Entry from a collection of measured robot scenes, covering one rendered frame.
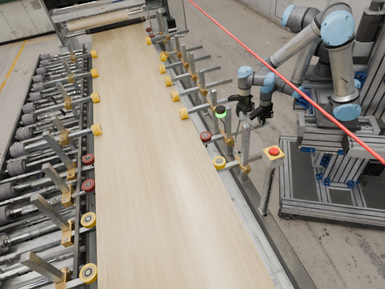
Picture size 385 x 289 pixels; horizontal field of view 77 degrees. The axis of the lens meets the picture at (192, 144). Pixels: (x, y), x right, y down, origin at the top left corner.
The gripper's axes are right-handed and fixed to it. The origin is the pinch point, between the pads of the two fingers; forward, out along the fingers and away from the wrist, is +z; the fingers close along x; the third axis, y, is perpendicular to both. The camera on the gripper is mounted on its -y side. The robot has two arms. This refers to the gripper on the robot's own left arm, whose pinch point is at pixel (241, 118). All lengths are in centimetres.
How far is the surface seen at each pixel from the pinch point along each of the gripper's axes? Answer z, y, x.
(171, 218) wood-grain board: 13, 20, -71
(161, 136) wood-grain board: 11, -36, -42
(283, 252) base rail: 34, 63, -34
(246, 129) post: -13.0, 19.6, -16.6
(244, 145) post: -1.0, 19.1, -16.9
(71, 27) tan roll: -11, -282, -21
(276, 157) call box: -19, 45, -26
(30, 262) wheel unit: -8, 10, -128
